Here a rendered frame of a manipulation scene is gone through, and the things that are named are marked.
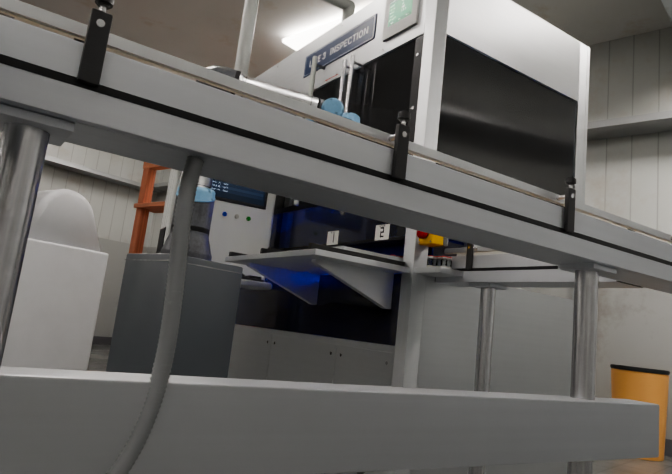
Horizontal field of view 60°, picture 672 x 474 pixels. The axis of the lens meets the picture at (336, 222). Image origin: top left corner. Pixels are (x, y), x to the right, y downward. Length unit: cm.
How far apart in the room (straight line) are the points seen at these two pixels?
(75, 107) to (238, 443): 47
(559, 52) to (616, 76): 288
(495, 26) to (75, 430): 225
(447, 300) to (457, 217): 116
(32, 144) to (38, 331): 435
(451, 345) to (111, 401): 159
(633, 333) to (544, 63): 291
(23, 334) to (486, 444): 427
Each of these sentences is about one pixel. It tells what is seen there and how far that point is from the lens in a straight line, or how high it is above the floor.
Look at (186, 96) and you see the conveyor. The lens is 79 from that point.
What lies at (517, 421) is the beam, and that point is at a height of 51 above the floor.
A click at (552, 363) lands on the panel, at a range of 265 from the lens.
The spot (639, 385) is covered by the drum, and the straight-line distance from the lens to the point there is 469.
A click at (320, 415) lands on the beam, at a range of 89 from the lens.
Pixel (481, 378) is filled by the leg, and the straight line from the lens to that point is 200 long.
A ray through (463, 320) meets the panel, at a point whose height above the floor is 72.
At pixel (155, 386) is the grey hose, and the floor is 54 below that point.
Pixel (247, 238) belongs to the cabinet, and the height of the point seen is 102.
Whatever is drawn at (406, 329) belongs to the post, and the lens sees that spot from 205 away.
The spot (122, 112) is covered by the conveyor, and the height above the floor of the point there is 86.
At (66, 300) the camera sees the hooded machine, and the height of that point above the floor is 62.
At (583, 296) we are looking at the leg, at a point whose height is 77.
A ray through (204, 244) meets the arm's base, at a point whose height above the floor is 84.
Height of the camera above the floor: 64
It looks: 10 degrees up
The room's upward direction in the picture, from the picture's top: 7 degrees clockwise
